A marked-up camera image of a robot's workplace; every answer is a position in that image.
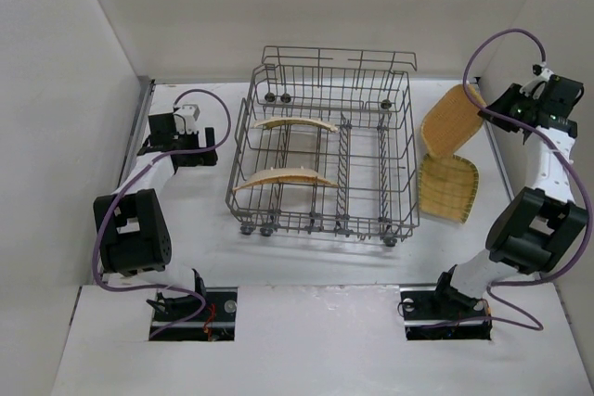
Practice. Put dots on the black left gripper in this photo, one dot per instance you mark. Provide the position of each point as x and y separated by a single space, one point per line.
191 151

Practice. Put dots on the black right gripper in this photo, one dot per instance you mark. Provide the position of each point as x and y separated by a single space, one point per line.
503 105

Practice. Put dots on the orange square woven plate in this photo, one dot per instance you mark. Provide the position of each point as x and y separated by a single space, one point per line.
452 121

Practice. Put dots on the yellow rectangular bamboo mat plate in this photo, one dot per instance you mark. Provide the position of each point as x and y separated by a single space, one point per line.
275 122

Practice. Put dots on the orange fish-shaped woven plate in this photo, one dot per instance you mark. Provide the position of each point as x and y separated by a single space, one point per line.
284 176

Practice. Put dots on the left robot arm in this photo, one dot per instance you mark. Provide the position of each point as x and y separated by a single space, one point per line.
132 235

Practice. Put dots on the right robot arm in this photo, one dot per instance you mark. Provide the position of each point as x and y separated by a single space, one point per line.
541 223

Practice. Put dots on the green-rimmed bamboo woven plate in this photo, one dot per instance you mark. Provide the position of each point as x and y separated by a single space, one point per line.
448 187

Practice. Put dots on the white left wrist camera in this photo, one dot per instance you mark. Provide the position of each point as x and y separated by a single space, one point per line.
185 118

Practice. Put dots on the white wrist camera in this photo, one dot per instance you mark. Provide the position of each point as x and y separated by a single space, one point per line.
540 73
185 118

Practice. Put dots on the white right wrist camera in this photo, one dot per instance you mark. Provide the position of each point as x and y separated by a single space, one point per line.
540 73

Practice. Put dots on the aluminium rail left side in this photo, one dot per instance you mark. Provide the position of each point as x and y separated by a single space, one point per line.
147 85

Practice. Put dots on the grey wire dish rack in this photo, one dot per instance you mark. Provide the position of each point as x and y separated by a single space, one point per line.
373 156

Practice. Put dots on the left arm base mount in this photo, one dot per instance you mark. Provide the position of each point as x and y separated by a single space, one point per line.
215 322

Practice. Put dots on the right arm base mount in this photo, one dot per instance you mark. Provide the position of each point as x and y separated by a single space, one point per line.
427 317

